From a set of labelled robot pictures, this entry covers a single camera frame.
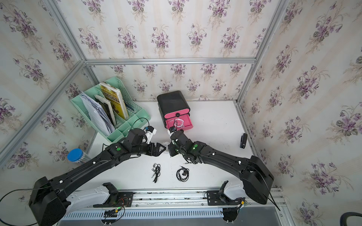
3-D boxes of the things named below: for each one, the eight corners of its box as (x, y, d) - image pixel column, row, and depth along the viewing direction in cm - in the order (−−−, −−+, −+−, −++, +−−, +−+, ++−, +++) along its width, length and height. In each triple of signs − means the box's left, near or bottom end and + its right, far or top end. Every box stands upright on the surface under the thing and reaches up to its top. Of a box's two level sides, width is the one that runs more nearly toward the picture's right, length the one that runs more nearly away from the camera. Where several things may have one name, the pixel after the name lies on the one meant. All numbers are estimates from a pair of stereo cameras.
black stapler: (239, 147, 95) (241, 144, 92) (241, 135, 101) (243, 132, 98) (244, 148, 94) (246, 146, 91) (245, 136, 100) (247, 133, 97)
